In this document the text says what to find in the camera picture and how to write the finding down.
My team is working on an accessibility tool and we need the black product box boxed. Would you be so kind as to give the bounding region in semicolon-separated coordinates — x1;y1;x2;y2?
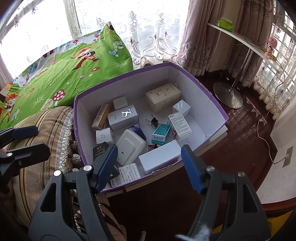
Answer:
93;142;119;187

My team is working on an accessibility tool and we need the large white box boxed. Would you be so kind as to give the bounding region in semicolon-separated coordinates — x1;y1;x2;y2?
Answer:
138;140;181;175

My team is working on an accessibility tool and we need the white medicine box grey text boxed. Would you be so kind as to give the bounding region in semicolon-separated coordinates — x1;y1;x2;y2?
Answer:
168;112;192;142

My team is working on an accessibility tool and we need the tan narrow box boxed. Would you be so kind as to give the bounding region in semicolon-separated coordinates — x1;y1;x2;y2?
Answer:
92;104;111;131

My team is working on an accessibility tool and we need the white music box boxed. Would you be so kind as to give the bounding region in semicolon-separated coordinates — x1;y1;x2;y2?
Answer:
95;128;114;144

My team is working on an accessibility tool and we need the pink binder clip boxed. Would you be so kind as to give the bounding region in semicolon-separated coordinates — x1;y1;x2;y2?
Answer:
148;144;158;151

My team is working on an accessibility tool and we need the teal foil box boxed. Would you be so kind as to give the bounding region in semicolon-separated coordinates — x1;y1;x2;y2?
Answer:
151;123;171;146

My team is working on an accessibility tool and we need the white plastic holder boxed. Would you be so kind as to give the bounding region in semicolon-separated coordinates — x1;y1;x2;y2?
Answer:
116;130;147;166

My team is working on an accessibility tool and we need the black binder clip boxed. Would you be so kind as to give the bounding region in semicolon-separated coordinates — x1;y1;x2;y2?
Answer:
145;114;159;129

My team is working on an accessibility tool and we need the beige cardboard box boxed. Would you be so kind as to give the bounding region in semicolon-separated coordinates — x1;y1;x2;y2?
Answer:
145;83;181;113

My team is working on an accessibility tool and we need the white medicine box red figure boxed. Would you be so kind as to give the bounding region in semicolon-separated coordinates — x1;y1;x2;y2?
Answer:
110;163;141;187

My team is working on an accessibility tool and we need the striped sofa cushion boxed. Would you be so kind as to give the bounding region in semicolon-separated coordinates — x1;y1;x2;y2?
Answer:
8;106;125;240

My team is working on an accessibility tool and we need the green cartoon tablecloth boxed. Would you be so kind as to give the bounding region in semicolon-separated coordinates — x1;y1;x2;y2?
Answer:
1;25;133;129

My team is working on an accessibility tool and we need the white side table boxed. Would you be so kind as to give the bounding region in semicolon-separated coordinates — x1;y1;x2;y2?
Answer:
207;23;281;109

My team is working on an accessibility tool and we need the small white cube box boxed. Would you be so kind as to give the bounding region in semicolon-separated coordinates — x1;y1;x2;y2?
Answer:
113;96;128;110

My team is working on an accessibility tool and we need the purple cardboard box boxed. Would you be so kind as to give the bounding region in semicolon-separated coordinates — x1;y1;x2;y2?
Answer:
73;61;230;193

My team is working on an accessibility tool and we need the dark blue small box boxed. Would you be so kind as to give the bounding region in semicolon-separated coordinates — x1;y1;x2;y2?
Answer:
128;124;147;141

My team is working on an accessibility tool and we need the pink curtain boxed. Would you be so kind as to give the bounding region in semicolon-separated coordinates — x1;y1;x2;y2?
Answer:
176;1;273;76

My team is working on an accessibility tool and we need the green tissue pack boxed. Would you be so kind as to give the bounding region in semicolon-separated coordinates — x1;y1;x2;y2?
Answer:
215;18;234;32

